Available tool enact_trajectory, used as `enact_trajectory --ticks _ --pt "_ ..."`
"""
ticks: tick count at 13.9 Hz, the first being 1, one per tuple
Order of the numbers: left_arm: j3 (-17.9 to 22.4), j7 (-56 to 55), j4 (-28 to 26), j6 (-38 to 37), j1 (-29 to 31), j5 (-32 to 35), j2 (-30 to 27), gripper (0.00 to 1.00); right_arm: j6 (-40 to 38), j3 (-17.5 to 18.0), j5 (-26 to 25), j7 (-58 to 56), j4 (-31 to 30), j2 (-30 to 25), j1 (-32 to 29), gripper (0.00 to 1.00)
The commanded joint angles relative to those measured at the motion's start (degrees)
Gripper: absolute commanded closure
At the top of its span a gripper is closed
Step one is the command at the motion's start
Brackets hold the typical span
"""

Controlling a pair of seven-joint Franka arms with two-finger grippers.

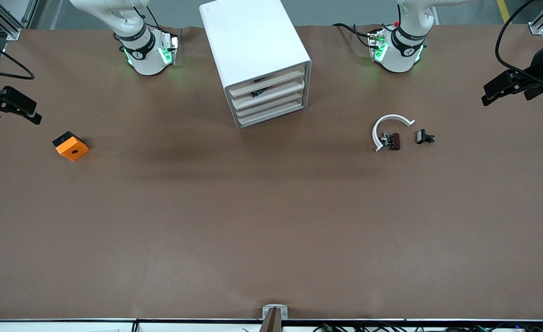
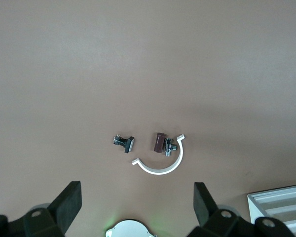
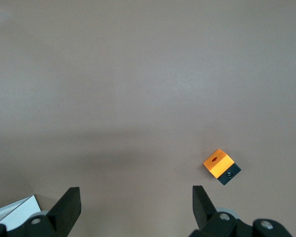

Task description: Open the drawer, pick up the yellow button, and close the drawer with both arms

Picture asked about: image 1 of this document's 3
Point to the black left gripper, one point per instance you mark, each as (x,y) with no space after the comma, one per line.
(538,69)

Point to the orange button box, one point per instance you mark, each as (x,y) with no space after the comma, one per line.
(72,150)

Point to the white plastic drawer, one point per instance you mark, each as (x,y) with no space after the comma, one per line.
(280,102)
(276,113)
(290,76)
(290,88)

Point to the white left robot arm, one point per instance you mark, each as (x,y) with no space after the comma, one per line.
(398,55)

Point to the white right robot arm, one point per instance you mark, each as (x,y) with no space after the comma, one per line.
(147,55)

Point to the white drawer cabinet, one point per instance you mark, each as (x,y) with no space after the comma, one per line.
(248,41)

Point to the small black clip part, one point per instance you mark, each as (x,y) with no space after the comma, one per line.
(421,136)

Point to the dark brown small part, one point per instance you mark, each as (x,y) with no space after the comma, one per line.
(394,141)

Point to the white curved pipe clamp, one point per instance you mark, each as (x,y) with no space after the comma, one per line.
(384,120)

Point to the white table edge rail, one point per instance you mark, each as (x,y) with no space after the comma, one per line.
(68,326)

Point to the grey metal camera bracket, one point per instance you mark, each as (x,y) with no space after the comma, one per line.
(274,313)

